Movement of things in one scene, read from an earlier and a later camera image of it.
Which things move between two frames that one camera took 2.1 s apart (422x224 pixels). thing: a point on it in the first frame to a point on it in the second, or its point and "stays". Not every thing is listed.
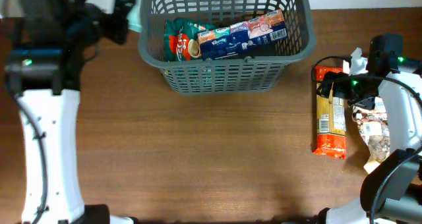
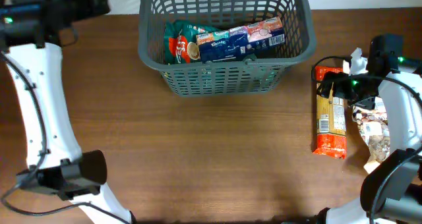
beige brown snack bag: (374, 125) stays
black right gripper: (339, 89) stays
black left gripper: (119, 18) to (89, 9)
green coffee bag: (181, 40) stays
